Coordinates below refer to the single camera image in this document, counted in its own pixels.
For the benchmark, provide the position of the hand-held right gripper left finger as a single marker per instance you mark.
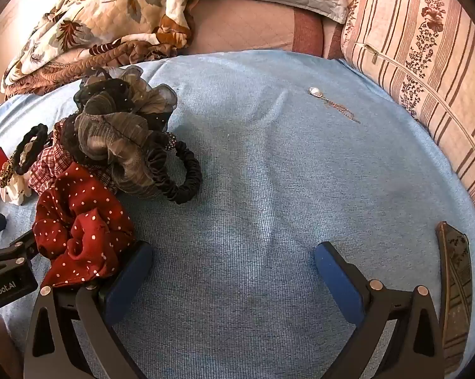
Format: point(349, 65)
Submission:
point(126, 280)

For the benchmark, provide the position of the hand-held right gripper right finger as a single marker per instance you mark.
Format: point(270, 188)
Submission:
point(332, 276)

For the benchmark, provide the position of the red polka dot scrunchie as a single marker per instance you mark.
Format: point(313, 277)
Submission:
point(75, 213)

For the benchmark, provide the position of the leopard and white scrunchie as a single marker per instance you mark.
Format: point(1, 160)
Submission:
point(12, 193)

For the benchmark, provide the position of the red plaid scrunchie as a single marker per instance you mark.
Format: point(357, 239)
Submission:
point(47, 166)

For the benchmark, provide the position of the black and white scrunchie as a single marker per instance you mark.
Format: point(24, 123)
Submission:
point(36, 136)

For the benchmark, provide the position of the light blue blanket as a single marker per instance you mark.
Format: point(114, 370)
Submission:
point(261, 185)

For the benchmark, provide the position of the brown patterned hair clip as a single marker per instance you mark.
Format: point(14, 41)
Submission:
point(454, 284)

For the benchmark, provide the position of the black satin scrunchie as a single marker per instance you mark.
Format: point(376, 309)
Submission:
point(192, 173)

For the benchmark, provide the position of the grey pleated scrunchie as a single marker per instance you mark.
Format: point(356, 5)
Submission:
point(115, 134)

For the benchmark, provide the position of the black sheer dotted scrunchie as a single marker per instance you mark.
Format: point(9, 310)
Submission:
point(142, 87)

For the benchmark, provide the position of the floral leaf quilt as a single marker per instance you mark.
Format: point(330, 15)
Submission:
point(115, 8)

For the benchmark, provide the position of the striped floral pillow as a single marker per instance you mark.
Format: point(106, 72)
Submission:
point(399, 27)

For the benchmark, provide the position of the pink bed sheet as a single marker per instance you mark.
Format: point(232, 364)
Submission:
point(241, 27)

